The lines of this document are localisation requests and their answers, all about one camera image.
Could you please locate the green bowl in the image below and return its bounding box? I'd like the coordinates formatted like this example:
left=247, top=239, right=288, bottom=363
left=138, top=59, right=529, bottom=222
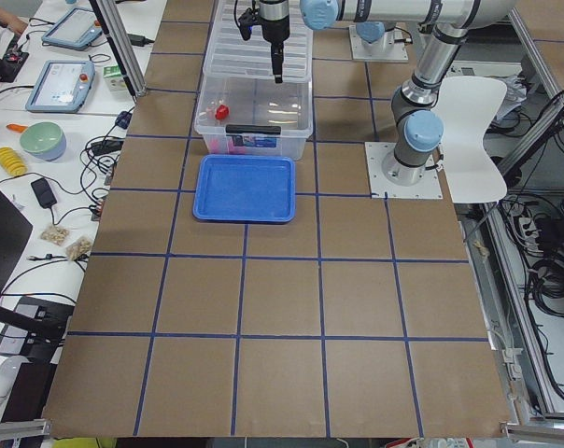
left=20, top=121, right=66, bottom=161

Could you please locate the teach pendant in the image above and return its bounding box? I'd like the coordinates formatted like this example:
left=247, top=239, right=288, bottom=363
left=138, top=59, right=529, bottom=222
left=41, top=7, right=103, bottom=50
left=25, top=60, right=95, bottom=114

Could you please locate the yellow toy corn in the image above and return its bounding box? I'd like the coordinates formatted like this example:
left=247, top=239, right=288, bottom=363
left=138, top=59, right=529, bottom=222
left=0, top=147, right=27, bottom=177

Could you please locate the red block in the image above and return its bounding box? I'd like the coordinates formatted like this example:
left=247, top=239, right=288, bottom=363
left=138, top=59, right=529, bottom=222
left=214, top=105, right=230, bottom=120

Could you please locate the white chair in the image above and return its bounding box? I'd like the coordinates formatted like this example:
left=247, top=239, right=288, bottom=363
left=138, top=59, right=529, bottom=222
left=433, top=76, right=507, bottom=203

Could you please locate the black power adapter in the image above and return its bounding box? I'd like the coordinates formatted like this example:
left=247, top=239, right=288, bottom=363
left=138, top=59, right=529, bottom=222
left=31, top=178, right=57, bottom=209

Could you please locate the blue plastic tray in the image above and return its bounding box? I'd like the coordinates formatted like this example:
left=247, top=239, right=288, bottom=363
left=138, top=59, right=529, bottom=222
left=192, top=155, right=296, bottom=224

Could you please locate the aluminium frame post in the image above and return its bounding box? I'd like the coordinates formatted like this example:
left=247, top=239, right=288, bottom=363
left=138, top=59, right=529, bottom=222
left=89, top=0, right=147, bottom=98

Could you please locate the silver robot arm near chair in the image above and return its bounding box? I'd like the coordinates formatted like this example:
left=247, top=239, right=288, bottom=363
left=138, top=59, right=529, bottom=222
left=300, top=1, right=516, bottom=186

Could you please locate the clear plastic storage box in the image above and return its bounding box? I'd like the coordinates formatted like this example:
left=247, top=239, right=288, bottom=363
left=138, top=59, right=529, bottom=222
left=194, top=77, right=313, bottom=161

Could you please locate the green white carton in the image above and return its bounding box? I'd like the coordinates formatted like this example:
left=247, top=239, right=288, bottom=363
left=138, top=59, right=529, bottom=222
left=102, top=65, right=127, bottom=91

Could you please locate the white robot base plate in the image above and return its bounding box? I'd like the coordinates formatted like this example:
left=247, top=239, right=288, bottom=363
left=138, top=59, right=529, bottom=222
left=365, top=142, right=443, bottom=200

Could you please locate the clear plastic box lid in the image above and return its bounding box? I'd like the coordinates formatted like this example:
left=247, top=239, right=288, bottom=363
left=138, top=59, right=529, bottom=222
left=204, top=1, right=313, bottom=83

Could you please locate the teach pendant near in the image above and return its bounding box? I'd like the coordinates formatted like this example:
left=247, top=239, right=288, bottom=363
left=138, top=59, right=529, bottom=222
left=25, top=60, right=95, bottom=114

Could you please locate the teach pendant far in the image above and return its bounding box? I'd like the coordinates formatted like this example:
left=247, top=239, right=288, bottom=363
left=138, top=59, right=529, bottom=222
left=41, top=7, right=103, bottom=50

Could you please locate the orange toy carrot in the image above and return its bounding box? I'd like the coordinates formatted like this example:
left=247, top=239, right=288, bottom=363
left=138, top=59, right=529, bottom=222
left=6, top=123, right=27, bottom=133

